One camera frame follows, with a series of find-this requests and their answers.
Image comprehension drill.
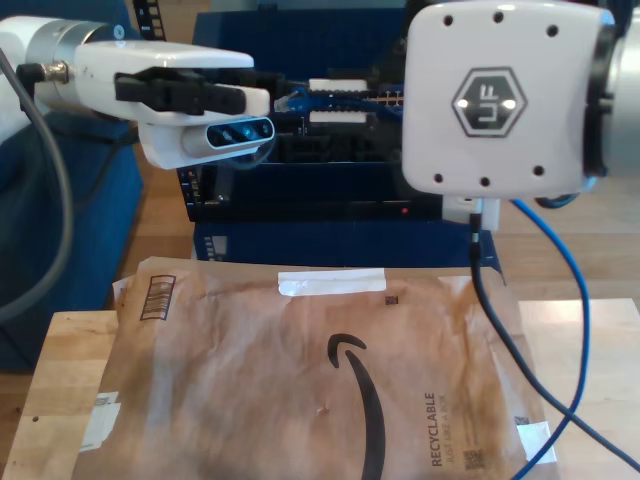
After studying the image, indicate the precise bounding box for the long white tape strip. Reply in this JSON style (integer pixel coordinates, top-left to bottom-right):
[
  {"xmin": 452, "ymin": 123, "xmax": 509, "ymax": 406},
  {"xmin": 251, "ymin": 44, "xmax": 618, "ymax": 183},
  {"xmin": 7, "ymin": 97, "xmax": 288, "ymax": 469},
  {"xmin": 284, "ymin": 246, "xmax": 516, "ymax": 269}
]
[{"xmin": 277, "ymin": 268, "xmax": 387, "ymax": 297}]

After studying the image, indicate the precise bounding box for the blue device under rack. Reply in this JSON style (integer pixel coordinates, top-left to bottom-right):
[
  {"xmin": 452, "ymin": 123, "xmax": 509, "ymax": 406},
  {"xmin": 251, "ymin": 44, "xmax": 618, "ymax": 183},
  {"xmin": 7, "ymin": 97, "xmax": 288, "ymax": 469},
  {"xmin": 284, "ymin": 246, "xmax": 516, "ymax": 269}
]
[{"xmin": 192, "ymin": 219, "xmax": 504, "ymax": 274}]

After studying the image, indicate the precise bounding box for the short black cable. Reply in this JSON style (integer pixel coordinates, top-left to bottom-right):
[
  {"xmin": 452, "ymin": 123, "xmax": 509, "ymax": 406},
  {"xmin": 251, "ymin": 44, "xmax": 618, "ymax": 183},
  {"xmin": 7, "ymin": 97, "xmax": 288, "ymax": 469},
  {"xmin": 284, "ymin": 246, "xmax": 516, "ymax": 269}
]
[{"xmin": 17, "ymin": 62, "xmax": 76, "ymax": 116}]

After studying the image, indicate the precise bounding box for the short white tape piece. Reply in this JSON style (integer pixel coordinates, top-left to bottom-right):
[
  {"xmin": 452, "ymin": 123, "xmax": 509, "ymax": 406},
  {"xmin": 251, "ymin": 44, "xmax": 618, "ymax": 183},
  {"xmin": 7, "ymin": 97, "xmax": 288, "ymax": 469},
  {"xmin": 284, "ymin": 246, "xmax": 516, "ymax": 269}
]
[{"xmin": 514, "ymin": 421, "xmax": 557, "ymax": 466}]

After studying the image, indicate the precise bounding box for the brown paper mailer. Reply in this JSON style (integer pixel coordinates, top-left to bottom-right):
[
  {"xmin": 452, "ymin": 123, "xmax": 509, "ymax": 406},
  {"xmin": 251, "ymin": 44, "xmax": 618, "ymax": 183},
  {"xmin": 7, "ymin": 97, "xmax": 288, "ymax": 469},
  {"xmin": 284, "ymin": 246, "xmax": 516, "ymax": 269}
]
[{"xmin": 74, "ymin": 255, "xmax": 561, "ymax": 480}]

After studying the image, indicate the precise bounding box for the blue network switch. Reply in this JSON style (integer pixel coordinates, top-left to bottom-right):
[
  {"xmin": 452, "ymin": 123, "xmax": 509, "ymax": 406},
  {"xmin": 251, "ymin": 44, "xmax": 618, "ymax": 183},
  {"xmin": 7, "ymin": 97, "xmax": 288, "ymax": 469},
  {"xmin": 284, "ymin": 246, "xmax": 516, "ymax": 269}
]
[{"xmin": 192, "ymin": 9, "xmax": 416, "ymax": 109}]

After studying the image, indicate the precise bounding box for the long grey cable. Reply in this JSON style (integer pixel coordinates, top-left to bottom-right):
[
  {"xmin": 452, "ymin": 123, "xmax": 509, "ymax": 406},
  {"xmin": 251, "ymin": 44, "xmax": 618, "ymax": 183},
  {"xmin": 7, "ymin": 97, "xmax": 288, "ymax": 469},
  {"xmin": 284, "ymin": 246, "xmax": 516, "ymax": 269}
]
[{"xmin": 0, "ymin": 47, "xmax": 75, "ymax": 321}]

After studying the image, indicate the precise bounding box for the black rack frame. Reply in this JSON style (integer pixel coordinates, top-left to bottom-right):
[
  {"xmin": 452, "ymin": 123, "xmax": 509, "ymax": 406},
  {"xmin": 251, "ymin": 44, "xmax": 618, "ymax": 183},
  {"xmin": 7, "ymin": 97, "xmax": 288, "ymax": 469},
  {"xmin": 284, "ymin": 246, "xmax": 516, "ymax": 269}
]
[{"xmin": 132, "ymin": 0, "xmax": 446, "ymax": 224}]

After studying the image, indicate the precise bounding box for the white paper shipping label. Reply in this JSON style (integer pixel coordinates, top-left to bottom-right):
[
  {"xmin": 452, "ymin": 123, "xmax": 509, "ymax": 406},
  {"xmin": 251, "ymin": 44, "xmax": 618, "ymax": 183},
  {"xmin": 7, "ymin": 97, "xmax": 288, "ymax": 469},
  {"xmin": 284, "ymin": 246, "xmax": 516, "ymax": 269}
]
[{"xmin": 79, "ymin": 391, "xmax": 122, "ymax": 451}]

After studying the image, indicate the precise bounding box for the black rack server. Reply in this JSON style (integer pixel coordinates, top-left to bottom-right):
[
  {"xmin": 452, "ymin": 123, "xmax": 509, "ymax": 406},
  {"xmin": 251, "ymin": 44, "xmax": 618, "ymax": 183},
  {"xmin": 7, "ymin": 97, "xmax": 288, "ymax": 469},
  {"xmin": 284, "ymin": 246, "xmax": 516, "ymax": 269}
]
[{"xmin": 269, "ymin": 119, "xmax": 406, "ymax": 164}]

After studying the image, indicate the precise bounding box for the long black camera cable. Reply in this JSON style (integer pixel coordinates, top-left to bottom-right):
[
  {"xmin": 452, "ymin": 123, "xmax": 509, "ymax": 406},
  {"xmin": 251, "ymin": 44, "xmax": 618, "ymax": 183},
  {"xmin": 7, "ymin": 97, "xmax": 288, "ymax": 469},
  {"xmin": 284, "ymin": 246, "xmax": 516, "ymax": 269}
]
[{"xmin": 469, "ymin": 212, "xmax": 640, "ymax": 469}]

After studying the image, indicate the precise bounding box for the blue sofa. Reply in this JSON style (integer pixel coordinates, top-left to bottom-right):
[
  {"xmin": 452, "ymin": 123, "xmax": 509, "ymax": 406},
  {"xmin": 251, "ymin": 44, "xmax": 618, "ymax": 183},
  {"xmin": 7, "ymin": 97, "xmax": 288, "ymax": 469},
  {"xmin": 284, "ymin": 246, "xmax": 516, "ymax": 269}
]
[{"xmin": 0, "ymin": 0, "xmax": 146, "ymax": 374}]

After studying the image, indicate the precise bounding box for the blue network cable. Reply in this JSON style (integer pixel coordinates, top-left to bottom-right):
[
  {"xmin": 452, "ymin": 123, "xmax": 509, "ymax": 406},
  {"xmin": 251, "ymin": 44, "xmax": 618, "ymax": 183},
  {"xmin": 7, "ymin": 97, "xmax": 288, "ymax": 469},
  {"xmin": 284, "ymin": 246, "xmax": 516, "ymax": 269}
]
[{"xmin": 272, "ymin": 84, "xmax": 592, "ymax": 480}]

